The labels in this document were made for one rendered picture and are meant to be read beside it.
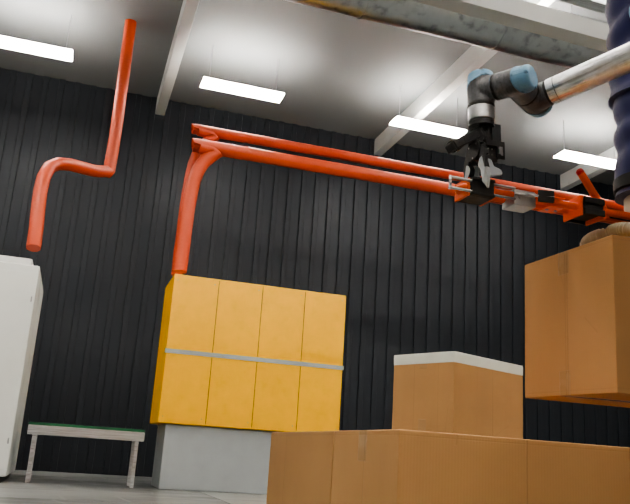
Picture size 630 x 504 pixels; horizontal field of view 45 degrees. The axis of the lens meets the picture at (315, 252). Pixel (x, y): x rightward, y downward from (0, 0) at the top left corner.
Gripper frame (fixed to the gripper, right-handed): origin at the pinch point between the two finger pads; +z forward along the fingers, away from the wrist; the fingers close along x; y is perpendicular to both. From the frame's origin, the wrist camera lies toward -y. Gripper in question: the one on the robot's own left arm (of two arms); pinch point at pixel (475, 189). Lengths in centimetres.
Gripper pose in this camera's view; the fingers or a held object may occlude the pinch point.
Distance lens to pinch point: 211.9
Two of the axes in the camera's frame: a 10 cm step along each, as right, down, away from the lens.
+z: -0.4, 9.6, -2.6
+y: 9.5, 1.2, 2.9
